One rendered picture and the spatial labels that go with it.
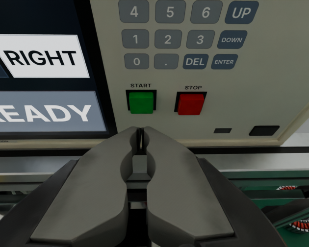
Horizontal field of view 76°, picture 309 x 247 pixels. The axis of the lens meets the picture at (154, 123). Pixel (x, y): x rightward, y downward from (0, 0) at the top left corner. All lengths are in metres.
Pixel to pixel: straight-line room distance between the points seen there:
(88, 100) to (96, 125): 0.03
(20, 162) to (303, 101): 0.26
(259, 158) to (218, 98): 0.09
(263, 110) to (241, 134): 0.04
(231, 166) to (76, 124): 0.15
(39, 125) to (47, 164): 0.04
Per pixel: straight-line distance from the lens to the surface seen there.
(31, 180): 0.24
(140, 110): 0.15
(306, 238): 0.67
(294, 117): 0.22
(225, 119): 0.19
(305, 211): 0.36
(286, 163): 0.24
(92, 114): 0.17
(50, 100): 0.17
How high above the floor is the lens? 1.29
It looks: 52 degrees down
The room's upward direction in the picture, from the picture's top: 2 degrees clockwise
